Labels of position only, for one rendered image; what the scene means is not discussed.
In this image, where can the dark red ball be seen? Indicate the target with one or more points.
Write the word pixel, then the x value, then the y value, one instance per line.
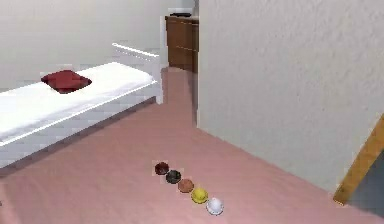
pixel 161 168

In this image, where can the black ball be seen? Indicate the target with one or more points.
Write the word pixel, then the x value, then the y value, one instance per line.
pixel 173 176

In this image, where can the brown wooden cupboard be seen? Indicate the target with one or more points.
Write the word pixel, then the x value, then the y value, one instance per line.
pixel 182 43

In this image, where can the brown ball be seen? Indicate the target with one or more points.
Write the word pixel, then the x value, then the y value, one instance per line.
pixel 185 185

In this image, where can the yellow ball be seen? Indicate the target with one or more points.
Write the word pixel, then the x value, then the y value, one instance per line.
pixel 199 195

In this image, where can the white ball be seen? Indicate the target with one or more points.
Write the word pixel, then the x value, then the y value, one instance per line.
pixel 214 206

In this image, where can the black flat object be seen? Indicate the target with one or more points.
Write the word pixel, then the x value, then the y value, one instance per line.
pixel 181 14

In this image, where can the white bed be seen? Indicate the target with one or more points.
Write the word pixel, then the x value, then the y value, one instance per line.
pixel 83 100

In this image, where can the dark red pillow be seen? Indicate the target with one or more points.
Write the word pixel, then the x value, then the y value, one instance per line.
pixel 66 81

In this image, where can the wooden door frame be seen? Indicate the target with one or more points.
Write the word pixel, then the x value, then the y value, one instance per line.
pixel 361 163

